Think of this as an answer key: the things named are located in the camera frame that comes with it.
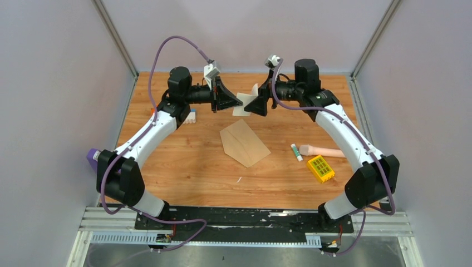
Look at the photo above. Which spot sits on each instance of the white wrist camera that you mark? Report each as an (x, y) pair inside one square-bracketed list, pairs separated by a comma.
[(210, 72), (273, 62)]

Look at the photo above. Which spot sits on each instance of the white and blue building block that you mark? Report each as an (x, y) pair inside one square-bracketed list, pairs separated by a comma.
[(191, 118)]

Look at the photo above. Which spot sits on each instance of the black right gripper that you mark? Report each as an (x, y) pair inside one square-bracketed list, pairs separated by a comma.
[(259, 105)]

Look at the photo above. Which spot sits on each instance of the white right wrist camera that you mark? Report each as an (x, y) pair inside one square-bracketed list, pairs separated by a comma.
[(273, 62)]

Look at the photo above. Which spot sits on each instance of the pink toy microphone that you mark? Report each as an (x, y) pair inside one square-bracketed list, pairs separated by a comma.
[(308, 150)]

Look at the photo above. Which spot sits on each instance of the tan paper envelope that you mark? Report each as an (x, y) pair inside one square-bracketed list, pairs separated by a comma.
[(242, 144)]

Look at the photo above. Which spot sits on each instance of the purple box with card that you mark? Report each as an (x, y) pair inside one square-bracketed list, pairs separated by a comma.
[(92, 157)]

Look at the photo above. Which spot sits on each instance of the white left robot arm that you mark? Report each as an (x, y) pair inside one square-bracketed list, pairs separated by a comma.
[(119, 172)]

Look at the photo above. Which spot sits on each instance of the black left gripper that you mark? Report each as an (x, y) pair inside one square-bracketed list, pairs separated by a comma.
[(220, 98)]

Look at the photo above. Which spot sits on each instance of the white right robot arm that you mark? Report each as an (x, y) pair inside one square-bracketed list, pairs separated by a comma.
[(374, 173)]

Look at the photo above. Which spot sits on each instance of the lined letter paper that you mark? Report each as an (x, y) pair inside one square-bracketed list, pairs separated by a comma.
[(246, 99)]

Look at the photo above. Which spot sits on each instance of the yellow building block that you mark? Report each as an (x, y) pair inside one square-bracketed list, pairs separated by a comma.
[(320, 169)]

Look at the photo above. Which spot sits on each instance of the white green glue stick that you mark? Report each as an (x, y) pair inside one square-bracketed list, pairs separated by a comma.
[(296, 152)]

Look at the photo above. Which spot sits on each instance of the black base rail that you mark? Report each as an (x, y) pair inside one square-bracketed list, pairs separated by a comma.
[(245, 225)]

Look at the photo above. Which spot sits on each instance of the white slotted cable duct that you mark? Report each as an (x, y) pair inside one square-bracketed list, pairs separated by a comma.
[(311, 241)]

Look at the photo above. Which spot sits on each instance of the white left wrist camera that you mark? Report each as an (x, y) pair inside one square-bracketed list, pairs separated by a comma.
[(210, 72)]

